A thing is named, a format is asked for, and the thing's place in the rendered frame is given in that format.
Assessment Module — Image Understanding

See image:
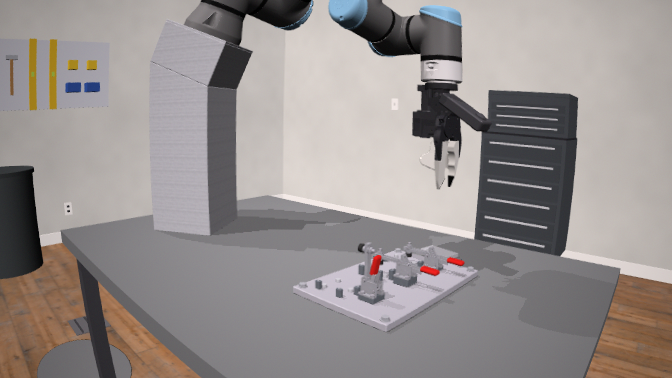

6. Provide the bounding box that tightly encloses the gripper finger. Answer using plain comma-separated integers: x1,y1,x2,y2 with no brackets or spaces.
420,122,448,190
445,130,462,187

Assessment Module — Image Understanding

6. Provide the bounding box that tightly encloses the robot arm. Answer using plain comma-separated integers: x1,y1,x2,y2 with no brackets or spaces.
184,0,492,132

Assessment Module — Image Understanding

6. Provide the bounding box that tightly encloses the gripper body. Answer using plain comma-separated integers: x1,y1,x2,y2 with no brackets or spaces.
412,82,461,141

